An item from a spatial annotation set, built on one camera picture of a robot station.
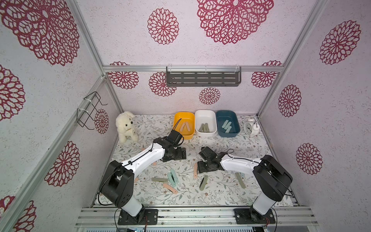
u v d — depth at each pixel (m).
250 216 0.66
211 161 0.69
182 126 1.13
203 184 0.85
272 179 0.46
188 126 1.13
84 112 0.73
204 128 1.10
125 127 0.92
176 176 0.88
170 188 0.83
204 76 0.92
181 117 1.15
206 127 1.13
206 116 1.23
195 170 0.89
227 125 1.13
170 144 0.62
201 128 1.12
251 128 1.00
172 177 0.87
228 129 1.10
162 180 0.87
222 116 1.17
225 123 1.13
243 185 0.84
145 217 0.73
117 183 0.43
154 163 0.94
